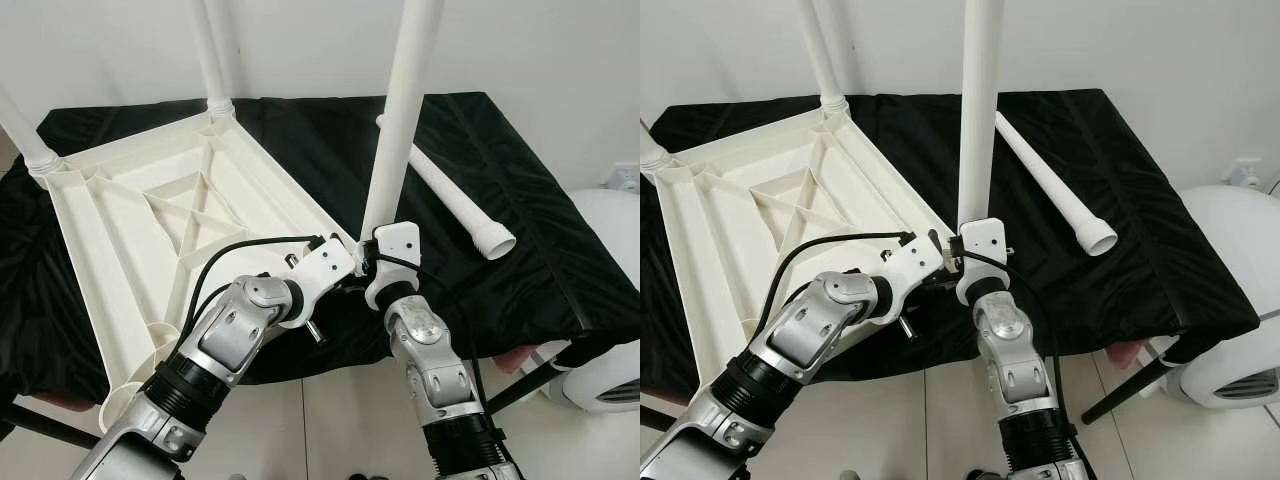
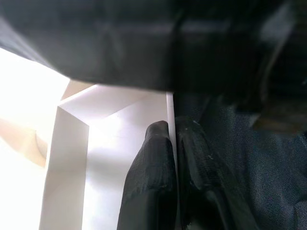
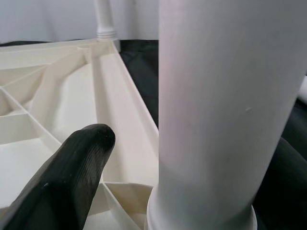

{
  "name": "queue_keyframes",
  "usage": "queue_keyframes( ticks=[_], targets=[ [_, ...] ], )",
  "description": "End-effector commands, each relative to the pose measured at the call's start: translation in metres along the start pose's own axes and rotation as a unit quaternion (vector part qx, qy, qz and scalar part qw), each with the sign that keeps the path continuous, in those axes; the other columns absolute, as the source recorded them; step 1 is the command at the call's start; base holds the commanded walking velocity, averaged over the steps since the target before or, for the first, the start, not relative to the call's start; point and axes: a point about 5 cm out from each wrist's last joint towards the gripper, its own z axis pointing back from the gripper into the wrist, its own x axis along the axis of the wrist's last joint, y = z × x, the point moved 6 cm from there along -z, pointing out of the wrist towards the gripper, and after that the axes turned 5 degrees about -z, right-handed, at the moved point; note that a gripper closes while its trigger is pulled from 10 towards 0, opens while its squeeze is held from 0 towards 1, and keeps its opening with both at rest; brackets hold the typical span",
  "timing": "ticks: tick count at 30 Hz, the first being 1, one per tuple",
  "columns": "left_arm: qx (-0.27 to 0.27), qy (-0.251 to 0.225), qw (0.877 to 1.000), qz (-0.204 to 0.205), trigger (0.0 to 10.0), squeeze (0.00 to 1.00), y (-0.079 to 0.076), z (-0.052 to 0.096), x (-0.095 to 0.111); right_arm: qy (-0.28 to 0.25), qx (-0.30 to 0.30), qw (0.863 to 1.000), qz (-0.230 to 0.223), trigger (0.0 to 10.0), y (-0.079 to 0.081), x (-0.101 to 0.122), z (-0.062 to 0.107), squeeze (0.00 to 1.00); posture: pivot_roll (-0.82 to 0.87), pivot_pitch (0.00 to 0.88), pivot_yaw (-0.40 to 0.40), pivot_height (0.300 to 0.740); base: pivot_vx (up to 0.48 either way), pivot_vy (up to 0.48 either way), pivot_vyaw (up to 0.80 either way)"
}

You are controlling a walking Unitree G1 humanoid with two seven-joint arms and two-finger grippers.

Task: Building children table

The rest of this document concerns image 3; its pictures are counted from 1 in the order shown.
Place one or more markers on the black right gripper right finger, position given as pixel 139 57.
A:
pixel 285 191

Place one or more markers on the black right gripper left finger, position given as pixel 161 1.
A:
pixel 67 182

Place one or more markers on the white plastic children table top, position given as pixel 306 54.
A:
pixel 72 95

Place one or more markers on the white plastic table leg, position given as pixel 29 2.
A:
pixel 216 95
pixel 104 19
pixel 304 91

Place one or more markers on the black cloth table cover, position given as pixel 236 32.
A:
pixel 141 72

